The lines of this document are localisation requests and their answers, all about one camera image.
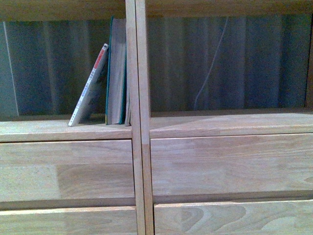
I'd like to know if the white illustrated children's book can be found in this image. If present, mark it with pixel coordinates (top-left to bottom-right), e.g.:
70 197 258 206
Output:
68 44 109 127

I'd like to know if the grey curtain behind shelf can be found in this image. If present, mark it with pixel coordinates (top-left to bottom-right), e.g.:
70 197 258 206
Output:
0 14 312 119

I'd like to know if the right wooden shelf cabinet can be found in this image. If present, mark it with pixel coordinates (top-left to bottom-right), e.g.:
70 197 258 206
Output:
135 0 313 235

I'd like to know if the wooden shelf cabinet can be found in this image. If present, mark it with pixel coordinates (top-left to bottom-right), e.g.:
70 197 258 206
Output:
135 0 313 235
0 0 146 235

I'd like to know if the left wooden shelf cabinet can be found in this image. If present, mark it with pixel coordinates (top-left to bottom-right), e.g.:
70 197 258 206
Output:
0 0 146 235

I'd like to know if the green-covered thick book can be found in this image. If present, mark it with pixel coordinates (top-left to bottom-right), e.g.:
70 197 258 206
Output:
106 17 127 125

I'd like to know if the right upper wooden drawer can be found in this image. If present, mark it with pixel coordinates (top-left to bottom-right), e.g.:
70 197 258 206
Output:
151 134 313 196

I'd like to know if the wooden drawer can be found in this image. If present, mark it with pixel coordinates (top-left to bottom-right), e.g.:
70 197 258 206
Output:
0 206 137 235
0 140 134 202
151 134 313 196
154 200 313 235

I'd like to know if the left upper wooden drawer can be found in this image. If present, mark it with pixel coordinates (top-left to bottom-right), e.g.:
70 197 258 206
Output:
0 140 134 202

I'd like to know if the left lower wooden drawer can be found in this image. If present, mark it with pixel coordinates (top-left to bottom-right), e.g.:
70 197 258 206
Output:
0 206 137 235

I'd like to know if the right lower wooden drawer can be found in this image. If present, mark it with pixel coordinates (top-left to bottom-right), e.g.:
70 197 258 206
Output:
154 200 313 235

